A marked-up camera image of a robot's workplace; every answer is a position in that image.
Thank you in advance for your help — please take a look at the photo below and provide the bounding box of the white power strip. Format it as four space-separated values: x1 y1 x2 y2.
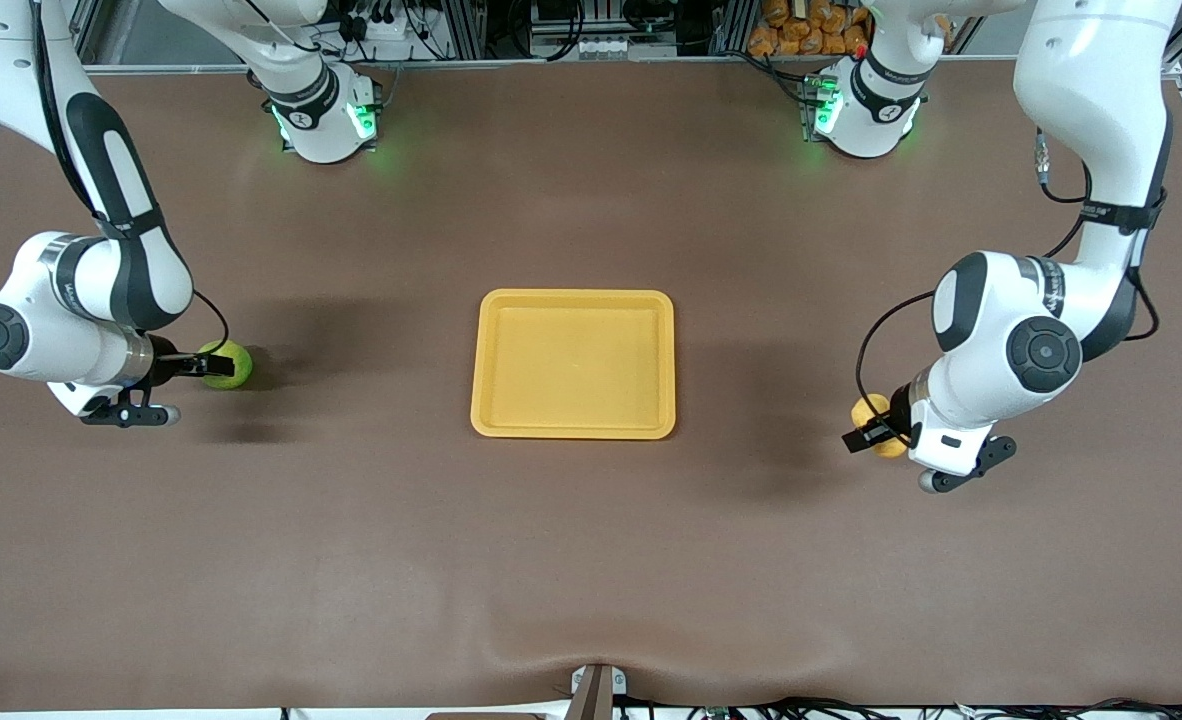
344 0 423 43

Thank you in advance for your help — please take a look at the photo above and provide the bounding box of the yellow plastic tray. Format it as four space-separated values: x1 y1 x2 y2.
470 289 677 441

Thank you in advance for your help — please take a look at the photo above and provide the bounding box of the green apple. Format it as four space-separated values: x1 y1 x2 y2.
197 340 255 392

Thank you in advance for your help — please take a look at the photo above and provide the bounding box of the brown table mat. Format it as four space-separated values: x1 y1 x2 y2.
0 60 1182 713

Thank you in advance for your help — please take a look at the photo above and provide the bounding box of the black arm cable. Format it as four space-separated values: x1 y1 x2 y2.
29 0 232 356
855 130 1165 442

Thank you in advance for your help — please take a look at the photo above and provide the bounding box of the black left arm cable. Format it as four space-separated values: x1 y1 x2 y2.
855 130 1165 442

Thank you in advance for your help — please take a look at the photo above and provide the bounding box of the metal table edge rail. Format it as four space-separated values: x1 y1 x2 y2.
81 54 1027 75

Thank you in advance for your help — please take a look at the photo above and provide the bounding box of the bag of orange snacks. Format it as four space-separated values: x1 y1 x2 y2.
748 0 873 58

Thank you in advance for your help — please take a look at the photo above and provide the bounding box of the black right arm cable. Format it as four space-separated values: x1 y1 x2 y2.
29 0 232 356

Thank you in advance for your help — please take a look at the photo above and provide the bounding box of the yellow potato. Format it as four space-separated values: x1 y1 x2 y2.
850 393 911 460

